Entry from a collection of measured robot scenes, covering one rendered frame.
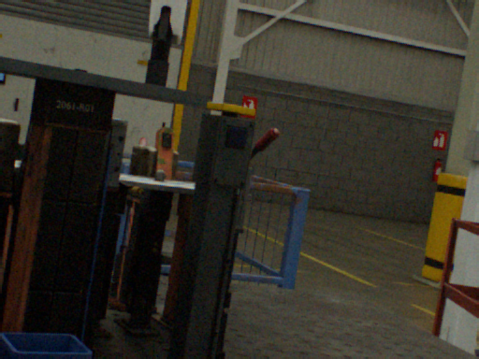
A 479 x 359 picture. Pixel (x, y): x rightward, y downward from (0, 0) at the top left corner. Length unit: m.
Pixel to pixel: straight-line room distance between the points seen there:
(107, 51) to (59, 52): 0.51
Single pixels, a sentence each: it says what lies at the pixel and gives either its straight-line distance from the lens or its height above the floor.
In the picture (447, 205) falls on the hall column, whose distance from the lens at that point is 8.57.
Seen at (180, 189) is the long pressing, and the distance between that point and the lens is 1.63.
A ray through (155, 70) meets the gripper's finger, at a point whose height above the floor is 1.19.
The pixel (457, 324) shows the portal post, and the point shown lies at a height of 0.20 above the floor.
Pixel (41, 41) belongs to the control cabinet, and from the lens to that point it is 9.39.
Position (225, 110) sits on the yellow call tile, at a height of 1.15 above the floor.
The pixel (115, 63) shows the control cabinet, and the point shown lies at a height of 1.72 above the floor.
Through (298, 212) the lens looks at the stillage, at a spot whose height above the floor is 0.85.
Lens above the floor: 1.11
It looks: 3 degrees down
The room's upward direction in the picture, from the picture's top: 9 degrees clockwise
